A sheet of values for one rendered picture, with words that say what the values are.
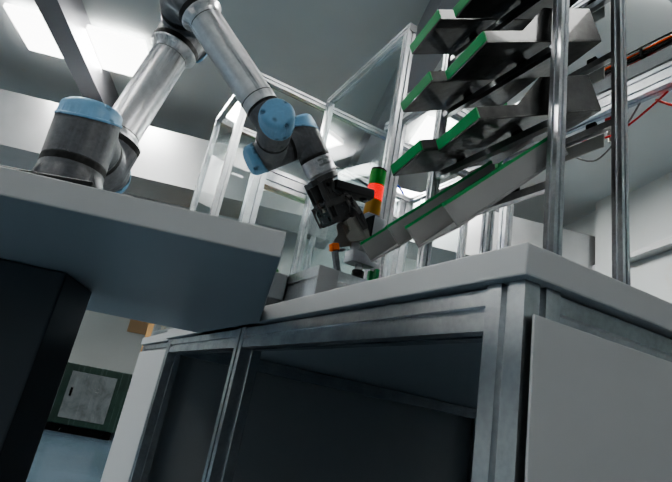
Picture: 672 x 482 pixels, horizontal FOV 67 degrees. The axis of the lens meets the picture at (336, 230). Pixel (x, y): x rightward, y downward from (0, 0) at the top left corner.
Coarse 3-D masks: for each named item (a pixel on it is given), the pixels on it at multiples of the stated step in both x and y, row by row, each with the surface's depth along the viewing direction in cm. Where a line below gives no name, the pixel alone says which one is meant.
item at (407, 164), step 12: (420, 144) 98; (432, 144) 99; (408, 156) 102; (420, 156) 100; (432, 156) 102; (444, 156) 104; (456, 156) 106; (468, 156) 108; (492, 156) 113; (504, 156) 115; (396, 168) 107; (408, 168) 106; (420, 168) 108; (432, 168) 110
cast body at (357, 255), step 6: (354, 246) 125; (360, 246) 123; (348, 252) 124; (354, 252) 122; (360, 252) 122; (348, 258) 123; (354, 258) 121; (360, 258) 122; (366, 258) 123; (348, 264) 125; (354, 264) 124; (366, 264) 123; (372, 264) 123; (378, 264) 126; (372, 270) 126
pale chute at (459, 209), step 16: (544, 144) 88; (512, 160) 84; (528, 160) 85; (544, 160) 87; (496, 176) 82; (512, 176) 83; (528, 176) 84; (464, 192) 79; (480, 192) 80; (496, 192) 81; (448, 208) 78; (464, 208) 78; (480, 208) 80; (416, 224) 90; (432, 224) 91; (448, 224) 92; (464, 224) 78; (416, 240) 89; (432, 240) 84
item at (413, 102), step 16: (432, 80) 103; (480, 80) 108; (512, 80) 112; (528, 80) 114; (416, 96) 109; (432, 96) 110; (448, 96) 112; (464, 96) 114; (496, 96) 118; (512, 96) 121
